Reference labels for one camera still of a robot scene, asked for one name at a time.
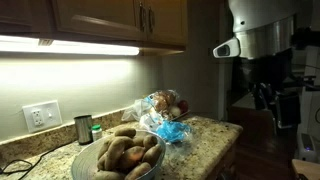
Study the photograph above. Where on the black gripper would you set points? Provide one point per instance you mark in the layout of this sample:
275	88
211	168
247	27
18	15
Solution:
266	71

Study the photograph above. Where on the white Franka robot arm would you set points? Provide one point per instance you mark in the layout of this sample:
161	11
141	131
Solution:
260	13

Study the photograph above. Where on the blue clear plastic potato bag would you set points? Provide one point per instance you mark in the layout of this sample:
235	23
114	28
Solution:
173	131

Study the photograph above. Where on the bag of brown onions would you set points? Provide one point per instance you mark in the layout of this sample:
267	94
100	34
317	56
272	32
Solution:
163	100

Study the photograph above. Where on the brown potato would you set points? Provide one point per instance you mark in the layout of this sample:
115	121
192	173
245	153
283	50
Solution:
115	151
125	132
152	155
131	158
138	171
108	175
150	141
102	150

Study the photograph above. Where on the white plastic bag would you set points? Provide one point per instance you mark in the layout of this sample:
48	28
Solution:
136	110

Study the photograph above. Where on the glass bowl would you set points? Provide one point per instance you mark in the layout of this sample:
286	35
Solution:
83	163

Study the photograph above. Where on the dark wooden side table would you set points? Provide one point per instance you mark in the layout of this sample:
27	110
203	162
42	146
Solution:
250	123

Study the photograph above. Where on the cardboard box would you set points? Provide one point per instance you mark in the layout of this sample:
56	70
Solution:
306	170

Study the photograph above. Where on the red onion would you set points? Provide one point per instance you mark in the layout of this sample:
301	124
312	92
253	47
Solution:
183	106

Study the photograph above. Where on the white onion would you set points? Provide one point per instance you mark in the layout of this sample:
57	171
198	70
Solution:
175	111

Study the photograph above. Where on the small white bottle green cap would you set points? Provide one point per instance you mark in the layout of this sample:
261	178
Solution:
97	133

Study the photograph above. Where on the steel cup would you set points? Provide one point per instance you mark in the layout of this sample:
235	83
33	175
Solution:
83	130

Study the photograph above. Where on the under-cabinet strip light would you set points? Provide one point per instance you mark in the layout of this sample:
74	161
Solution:
83	48

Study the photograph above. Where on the wooden wall cabinet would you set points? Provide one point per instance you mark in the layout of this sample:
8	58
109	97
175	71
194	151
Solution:
100	16

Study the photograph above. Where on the white wall outlet plate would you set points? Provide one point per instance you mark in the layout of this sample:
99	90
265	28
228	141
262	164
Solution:
53	116

